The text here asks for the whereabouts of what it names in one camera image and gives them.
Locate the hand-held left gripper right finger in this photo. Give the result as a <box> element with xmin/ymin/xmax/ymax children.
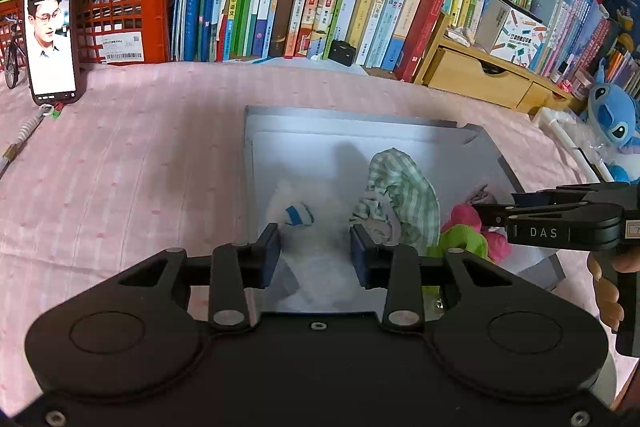
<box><xmin>350</xmin><ymin>224</ymin><xmax>556</xmax><ymax>330</ymax></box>

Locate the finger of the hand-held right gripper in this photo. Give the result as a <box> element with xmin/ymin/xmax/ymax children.
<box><xmin>511</xmin><ymin>183</ymin><xmax>596</xmax><ymax>206</ymax></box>
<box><xmin>472</xmin><ymin>202</ymin><xmax>531</xmax><ymax>228</ymax></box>

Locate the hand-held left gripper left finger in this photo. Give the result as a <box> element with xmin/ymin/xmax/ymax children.
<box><xmin>75</xmin><ymin>223</ymin><xmax>281</xmax><ymax>329</ymax></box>

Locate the lilac sock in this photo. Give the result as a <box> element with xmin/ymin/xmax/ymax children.
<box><xmin>469</xmin><ymin>186</ymin><xmax>497</xmax><ymax>208</ymax></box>

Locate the green scrunchie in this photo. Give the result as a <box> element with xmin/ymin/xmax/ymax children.
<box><xmin>425</xmin><ymin>222</ymin><xmax>490</xmax><ymax>303</ymax></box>

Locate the small blue white cloth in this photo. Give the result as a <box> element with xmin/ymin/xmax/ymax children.
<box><xmin>285</xmin><ymin>203</ymin><xmax>315</xmax><ymax>227</ymax></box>

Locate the green checked cloth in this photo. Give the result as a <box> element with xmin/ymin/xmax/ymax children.
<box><xmin>350</xmin><ymin>148</ymin><xmax>442</xmax><ymax>258</ymax></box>

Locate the grey cardboard box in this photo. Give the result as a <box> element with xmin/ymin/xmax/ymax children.
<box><xmin>244</xmin><ymin>106</ymin><xmax>568</xmax><ymax>314</ymax></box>

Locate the person's right hand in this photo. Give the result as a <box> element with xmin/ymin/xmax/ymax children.
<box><xmin>587</xmin><ymin>251</ymin><xmax>626</xmax><ymax>334</ymax></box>

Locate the white pipe rack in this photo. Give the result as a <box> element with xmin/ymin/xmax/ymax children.
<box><xmin>532</xmin><ymin>107</ymin><xmax>616</xmax><ymax>182</ymax></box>

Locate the clear plastic wrapper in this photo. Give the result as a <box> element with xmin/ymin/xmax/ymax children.
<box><xmin>565</xmin><ymin>114</ymin><xmax>616</xmax><ymax>160</ymax></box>

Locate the blue alien plush toy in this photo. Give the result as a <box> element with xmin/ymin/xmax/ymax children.
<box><xmin>587</xmin><ymin>59</ymin><xmax>640</xmax><ymax>184</ymax></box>

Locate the wooden drawer organizer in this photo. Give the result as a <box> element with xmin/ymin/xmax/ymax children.
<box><xmin>422</xmin><ymin>38</ymin><xmax>576</xmax><ymax>115</ymax></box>

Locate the row of thin booklets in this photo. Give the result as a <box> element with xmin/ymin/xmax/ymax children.
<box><xmin>600</xmin><ymin>32</ymin><xmax>640</xmax><ymax>98</ymax></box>

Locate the pink striped tablecloth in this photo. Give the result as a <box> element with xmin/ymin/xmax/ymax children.
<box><xmin>0</xmin><ymin>57</ymin><xmax>640</xmax><ymax>358</ymax></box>

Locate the small black box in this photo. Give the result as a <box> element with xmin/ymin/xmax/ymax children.
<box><xmin>327</xmin><ymin>39</ymin><xmax>357</xmax><ymax>68</ymax></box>

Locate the smartphone in dark case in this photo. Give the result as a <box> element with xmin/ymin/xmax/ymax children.
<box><xmin>22</xmin><ymin>0</ymin><xmax>84</xmax><ymax>105</ymax></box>

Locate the toy bicycle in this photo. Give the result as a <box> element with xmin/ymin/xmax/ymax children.
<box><xmin>2</xmin><ymin>19</ymin><xmax>27</xmax><ymax>90</ymax></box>

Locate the coiled white cord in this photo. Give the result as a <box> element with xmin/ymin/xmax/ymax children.
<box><xmin>0</xmin><ymin>104</ymin><xmax>56</xmax><ymax>178</ymax></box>

